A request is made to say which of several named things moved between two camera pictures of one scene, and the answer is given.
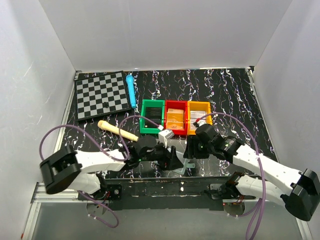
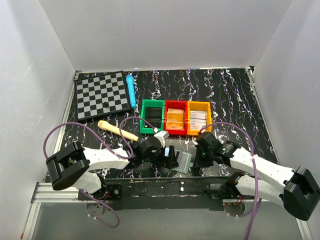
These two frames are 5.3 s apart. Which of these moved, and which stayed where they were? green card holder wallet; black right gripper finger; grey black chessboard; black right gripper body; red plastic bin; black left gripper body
Moved: black right gripper body; black right gripper finger
Stayed: green card holder wallet; red plastic bin; grey black chessboard; black left gripper body
